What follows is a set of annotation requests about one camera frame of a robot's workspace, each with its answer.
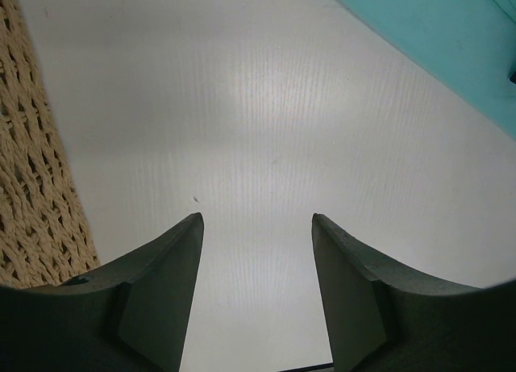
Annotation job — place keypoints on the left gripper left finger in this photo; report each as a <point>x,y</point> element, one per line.
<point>131,314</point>

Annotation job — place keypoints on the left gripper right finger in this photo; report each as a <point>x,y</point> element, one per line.
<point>382,315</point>

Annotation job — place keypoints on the teal t shirt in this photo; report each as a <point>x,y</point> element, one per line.
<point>468,45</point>

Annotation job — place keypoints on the wicker laundry basket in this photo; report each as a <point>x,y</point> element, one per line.
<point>45,238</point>

